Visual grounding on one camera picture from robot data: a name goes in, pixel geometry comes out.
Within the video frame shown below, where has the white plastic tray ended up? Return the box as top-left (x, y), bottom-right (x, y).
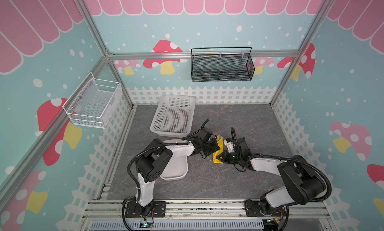
top-left (160, 139), bottom-right (194, 181)

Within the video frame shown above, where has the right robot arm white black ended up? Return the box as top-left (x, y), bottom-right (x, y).
top-left (218, 128), bottom-right (332, 217)

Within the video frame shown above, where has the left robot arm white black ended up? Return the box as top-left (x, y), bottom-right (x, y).
top-left (123, 119), bottom-right (220, 218)

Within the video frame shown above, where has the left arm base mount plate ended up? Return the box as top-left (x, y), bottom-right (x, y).
top-left (124, 201), bottom-right (167, 218)

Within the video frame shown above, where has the black mesh wall basket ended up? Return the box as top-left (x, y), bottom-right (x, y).
top-left (191, 47), bottom-right (255, 82)

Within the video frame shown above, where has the white perforated plastic basket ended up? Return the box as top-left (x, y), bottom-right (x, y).
top-left (150, 95), bottom-right (196, 138)

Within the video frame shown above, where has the yellow paper napkin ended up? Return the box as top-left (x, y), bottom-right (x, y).
top-left (213, 135), bottom-right (224, 164)

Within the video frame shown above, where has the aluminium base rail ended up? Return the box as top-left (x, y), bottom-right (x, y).
top-left (81, 199), bottom-right (331, 223)

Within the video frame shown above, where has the white wire wall basket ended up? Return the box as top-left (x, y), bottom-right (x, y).
top-left (63, 73), bottom-right (123, 129)

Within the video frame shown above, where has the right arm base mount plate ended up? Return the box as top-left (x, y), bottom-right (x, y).
top-left (244, 200), bottom-right (287, 218)

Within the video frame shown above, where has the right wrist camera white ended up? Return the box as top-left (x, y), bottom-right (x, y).
top-left (224, 138), bottom-right (237, 153)

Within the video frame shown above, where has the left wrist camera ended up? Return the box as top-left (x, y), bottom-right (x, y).
top-left (199, 127), bottom-right (213, 142)

